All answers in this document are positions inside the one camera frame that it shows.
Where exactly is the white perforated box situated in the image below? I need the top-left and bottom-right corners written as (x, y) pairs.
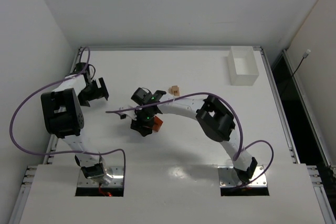
top-left (227, 46), bottom-right (259, 86)

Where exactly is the light wood cube letter H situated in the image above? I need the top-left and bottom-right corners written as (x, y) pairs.
top-left (171, 86), bottom-right (179, 92)

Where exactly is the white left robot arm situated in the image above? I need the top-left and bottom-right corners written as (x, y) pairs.
top-left (40, 62), bottom-right (109, 184)

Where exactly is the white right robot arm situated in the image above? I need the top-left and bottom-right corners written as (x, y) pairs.
top-left (131, 88), bottom-right (257, 183)

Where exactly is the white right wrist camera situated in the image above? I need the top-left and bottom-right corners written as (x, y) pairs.
top-left (119, 106), bottom-right (137, 120)

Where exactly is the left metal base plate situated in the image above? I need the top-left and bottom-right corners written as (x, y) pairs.
top-left (77, 166), bottom-right (124, 188)

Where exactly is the metal base plate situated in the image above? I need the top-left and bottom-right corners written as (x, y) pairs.
top-left (218, 166), bottom-right (267, 189)
top-left (77, 166), bottom-right (124, 188)

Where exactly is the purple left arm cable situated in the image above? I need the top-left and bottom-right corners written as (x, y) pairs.
top-left (9, 46), bottom-right (127, 183)

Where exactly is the aluminium table frame rail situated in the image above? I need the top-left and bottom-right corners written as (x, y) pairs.
top-left (20, 47), bottom-right (335, 223)

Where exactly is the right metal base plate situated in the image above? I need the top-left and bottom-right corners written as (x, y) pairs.
top-left (218, 166), bottom-right (267, 189)

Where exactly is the black wall cable white plug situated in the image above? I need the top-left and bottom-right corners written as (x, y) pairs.
top-left (290, 49), bottom-right (312, 79)

